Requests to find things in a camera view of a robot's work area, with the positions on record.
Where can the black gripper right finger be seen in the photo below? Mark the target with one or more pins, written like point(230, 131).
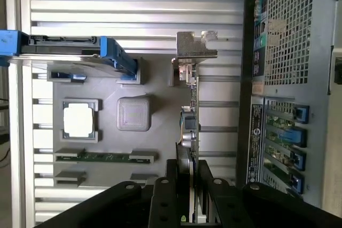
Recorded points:
point(229, 206)

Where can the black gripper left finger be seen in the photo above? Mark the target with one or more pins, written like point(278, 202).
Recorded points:
point(163, 201)

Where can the black printed case label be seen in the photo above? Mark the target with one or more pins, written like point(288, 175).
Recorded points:
point(255, 142)

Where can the blue expansion slot clip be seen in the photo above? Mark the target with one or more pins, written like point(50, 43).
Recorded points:
point(296, 184)
point(301, 113)
point(295, 137)
point(298, 161)

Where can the green RAM stick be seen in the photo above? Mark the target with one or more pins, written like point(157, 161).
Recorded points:
point(107, 156)

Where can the grey square socket cover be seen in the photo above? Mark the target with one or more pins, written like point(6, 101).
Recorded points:
point(133, 113)

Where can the CPU chip with silver lid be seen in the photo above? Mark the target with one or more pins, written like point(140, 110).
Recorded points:
point(78, 119)

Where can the orange case sticker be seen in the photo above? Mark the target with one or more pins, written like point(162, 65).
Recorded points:
point(257, 87)

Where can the grey parts rack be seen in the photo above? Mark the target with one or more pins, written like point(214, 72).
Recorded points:
point(107, 89)

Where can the disk drive in blue carrier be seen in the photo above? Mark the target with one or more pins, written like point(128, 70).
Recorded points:
point(80, 57)

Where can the beige tape patch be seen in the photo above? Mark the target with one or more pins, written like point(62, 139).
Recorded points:
point(275, 33)

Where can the grey open PC case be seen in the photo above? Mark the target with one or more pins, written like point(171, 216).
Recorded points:
point(315, 38)

